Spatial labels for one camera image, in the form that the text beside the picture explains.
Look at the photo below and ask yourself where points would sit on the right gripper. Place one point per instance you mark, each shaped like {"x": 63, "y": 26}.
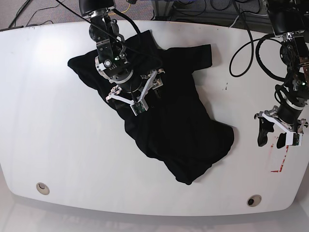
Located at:
{"x": 133, "y": 89}

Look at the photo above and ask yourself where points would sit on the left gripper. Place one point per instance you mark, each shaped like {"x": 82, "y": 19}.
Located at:
{"x": 285, "y": 117}

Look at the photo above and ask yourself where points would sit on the black t-shirt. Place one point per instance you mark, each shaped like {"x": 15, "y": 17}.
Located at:
{"x": 178, "y": 131}

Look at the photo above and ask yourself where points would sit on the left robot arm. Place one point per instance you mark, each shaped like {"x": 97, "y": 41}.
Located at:
{"x": 289, "y": 20}

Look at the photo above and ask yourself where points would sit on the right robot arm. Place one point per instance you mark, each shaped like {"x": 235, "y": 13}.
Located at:
{"x": 125, "y": 72}

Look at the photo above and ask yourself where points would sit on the red tape rectangle marking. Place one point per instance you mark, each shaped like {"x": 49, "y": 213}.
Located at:
{"x": 276, "y": 157}

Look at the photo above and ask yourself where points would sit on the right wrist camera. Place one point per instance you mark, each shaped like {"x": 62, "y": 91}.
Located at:
{"x": 139, "y": 107}

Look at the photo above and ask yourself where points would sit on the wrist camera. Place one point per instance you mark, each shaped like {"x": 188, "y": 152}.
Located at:
{"x": 139, "y": 107}
{"x": 293, "y": 139}

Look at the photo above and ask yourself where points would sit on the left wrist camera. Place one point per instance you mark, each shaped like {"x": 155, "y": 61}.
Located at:
{"x": 293, "y": 139}

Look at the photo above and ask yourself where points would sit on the right table cable grommet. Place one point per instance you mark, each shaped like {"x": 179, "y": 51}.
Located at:
{"x": 254, "y": 200}

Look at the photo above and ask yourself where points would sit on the table cable grommet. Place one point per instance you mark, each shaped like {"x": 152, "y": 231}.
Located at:
{"x": 254, "y": 200}
{"x": 42, "y": 188}

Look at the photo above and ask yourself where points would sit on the left table cable grommet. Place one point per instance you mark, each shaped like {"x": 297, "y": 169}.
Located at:
{"x": 42, "y": 188}

